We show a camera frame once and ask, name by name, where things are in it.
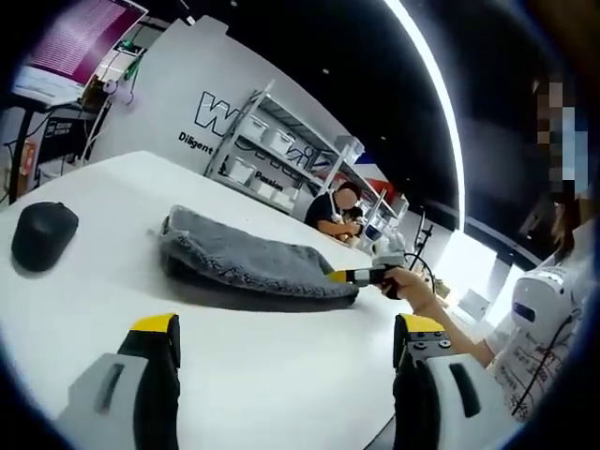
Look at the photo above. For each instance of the operator in white shirt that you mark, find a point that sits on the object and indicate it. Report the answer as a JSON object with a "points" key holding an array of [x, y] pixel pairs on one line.
{"points": [[525, 370]]}

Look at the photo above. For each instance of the person's right hand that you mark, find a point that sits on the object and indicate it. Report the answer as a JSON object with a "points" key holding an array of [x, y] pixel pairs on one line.
{"points": [[415, 288]]}

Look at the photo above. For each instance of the shelf with white bins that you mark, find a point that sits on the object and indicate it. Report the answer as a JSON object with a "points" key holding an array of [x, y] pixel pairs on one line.
{"points": [[276, 136]]}

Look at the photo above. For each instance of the black computer mouse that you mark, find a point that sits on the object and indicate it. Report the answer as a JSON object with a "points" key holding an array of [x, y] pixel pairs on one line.
{"points": [[44, 236]]}

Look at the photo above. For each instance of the person's head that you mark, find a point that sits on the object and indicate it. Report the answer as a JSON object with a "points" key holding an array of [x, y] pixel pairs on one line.
{"points": [[569, 229]]}

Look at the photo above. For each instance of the red blue wall banner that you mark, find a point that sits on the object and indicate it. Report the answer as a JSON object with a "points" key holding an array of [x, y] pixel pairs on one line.
{"points": [[379, 171]]}

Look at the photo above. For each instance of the white stand pole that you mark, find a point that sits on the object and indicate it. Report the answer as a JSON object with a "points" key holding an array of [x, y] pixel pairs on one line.
{"points": [[94, 131]]}

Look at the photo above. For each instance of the grey towel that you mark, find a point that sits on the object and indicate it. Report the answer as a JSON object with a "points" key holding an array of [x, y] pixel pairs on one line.
{"points": [[244, 253]]}

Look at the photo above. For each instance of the white floor crate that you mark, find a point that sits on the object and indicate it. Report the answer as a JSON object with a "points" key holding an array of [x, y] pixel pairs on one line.
{"points": [[52, 174]]}

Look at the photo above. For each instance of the white table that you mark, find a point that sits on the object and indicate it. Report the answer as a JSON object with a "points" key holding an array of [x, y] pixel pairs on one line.
{"points": [[234, 375]]}

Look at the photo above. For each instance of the black clamp stand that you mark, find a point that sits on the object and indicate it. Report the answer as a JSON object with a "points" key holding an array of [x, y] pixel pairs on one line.
{"points": [[424, 239]]}

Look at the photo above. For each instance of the orange sign panel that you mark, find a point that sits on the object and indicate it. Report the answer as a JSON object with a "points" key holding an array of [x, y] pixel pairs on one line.
{"points": [[29, 159]]}

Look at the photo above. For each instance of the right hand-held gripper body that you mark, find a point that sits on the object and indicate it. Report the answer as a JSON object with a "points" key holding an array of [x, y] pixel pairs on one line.
{"points": [[390, 253]]}

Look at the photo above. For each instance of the long ceiling light strip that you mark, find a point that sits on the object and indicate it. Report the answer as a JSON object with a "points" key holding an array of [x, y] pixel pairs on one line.
{"points": [[436, 94]]}

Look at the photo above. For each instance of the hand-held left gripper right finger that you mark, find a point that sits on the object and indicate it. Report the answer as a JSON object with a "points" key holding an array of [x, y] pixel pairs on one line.
{"points": [[431, 403]]}

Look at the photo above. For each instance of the black cabinet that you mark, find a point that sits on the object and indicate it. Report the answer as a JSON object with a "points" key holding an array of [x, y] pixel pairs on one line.
{"points": [[61, 140]]}

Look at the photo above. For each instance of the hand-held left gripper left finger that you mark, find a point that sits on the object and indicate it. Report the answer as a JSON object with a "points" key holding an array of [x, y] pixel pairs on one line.
{"points": [[140, 403]]}

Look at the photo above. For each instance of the metal storage shelf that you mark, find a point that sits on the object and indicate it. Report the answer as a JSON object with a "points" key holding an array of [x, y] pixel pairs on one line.
{"points": [[338, 164]]}

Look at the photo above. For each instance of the white chest device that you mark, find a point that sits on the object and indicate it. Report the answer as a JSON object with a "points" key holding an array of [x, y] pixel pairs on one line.
{"points": [[539, 300]]}

